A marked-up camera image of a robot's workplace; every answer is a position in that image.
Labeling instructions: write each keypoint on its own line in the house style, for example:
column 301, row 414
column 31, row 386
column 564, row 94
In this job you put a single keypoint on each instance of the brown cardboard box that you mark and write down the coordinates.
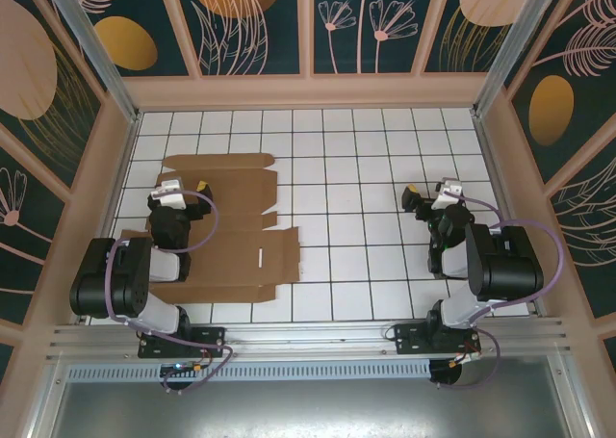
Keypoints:
column 240, row 192

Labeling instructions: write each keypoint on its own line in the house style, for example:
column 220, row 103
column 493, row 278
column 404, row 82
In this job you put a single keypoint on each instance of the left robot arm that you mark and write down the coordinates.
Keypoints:
column 135, row 289

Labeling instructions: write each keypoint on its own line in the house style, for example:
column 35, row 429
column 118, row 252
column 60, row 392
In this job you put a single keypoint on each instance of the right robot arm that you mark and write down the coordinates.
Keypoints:
column 505, row 265

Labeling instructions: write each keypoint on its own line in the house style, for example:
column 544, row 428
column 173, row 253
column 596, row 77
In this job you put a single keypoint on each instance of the small circuit board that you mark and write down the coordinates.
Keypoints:
column 185, row 367

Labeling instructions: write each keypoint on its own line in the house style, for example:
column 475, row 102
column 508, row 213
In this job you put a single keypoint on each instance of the grey metal sheet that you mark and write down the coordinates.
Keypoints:
column 308, row 409

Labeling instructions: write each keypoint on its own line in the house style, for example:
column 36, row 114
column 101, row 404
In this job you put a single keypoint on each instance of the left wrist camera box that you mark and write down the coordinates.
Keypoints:
column 168, row 197

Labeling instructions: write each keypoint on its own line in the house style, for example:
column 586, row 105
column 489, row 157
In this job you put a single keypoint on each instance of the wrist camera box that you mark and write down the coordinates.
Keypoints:
column 168, row 197
column 447, row 192

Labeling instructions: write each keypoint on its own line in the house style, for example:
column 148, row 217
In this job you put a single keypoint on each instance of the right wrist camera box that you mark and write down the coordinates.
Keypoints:
column 447, row 192

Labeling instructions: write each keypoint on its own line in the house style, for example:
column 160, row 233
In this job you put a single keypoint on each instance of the thin aluminium side rail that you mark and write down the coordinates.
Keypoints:
column 491, row 149

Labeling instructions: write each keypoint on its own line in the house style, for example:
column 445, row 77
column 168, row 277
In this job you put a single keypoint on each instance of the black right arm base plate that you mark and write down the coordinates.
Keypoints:
column 409, row 337

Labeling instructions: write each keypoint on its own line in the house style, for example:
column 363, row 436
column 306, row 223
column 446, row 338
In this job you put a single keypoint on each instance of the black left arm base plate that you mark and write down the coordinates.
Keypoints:
column 212, row 337

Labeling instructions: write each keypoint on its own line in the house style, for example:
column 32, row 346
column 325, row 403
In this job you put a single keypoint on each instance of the aluminium table rail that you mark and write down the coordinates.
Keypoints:
column 308, row 334

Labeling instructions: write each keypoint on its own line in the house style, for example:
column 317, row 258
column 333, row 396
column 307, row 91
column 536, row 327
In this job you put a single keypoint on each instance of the aluminium frame post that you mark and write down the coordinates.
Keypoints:
column 97, row 53
column 517, row 38

